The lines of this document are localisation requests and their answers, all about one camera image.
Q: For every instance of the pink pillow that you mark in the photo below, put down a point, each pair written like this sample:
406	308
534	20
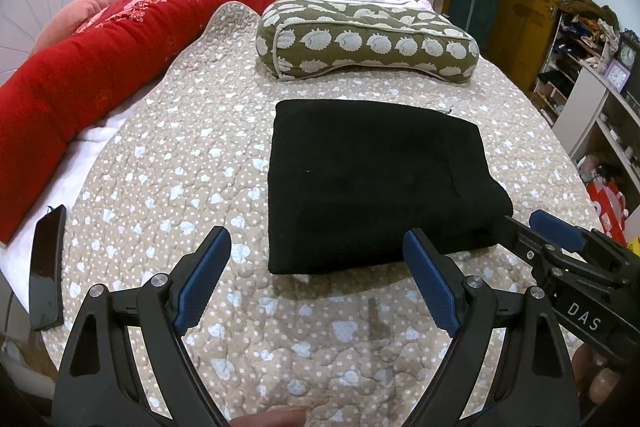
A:
65	19

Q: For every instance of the green patterned pillow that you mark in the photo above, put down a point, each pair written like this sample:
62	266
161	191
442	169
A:
370	39

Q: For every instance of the cluttered storage shelf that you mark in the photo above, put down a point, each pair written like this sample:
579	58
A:
585	72

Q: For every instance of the purple table clock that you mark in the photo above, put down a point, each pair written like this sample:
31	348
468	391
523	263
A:
618	74

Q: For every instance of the person's left hand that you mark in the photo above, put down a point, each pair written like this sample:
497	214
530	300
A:
270	418

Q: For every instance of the red floral quilt roll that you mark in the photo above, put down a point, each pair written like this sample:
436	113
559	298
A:
100	67

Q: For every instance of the red printed bag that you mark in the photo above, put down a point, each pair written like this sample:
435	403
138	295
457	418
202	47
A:
607	209

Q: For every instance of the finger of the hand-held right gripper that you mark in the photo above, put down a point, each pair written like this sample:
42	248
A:
520	238
560	228

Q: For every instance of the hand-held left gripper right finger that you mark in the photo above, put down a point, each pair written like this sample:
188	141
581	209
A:
432	284

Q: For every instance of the person's right hand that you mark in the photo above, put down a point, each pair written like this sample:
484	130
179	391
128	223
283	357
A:
607	379

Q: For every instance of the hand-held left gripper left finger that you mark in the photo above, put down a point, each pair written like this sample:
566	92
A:
200	279

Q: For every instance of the dark table clock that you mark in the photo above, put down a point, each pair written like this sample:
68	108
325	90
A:
630	52

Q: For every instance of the black pants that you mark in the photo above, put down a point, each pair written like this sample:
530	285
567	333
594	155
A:
370	187

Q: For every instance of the black smartphone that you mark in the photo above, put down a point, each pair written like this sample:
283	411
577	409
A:
47	272

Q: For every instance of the beige quilted bedspread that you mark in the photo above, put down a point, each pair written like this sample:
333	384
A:
190	147

